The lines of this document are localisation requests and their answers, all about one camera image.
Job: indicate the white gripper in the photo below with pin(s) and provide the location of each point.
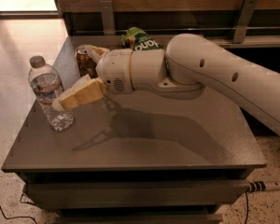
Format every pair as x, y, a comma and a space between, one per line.
114, 68

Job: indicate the clear plastic water bottle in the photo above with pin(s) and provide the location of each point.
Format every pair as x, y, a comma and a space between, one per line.
47, 85

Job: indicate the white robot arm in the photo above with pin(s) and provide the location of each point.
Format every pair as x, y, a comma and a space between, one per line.
182, 70

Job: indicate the gold soda can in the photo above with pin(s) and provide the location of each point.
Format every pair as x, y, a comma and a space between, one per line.
85, 63

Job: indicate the green snack bag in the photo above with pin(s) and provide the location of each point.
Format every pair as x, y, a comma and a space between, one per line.
138, 40

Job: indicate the grey drawer cabinet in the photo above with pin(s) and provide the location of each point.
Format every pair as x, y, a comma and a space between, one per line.
139, 137

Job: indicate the upper grey drawer front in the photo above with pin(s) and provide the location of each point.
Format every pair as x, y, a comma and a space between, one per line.
135, 194

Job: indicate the grey drawer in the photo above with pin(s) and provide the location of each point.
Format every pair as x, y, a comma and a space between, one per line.
175, 219
135, 194

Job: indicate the lower grey drawer front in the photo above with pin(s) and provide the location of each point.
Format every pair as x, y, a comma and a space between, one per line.
175, 219

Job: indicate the left metal bracket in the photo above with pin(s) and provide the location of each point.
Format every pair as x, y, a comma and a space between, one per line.
107, 14

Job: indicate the metal bracket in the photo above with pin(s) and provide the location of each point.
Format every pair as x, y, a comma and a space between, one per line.
107, 14
244, 17

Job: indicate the right metal bracket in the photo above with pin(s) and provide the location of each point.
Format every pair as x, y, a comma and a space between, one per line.
244, 17

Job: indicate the striped white cable plug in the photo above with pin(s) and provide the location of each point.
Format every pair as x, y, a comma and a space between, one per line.
257, 186

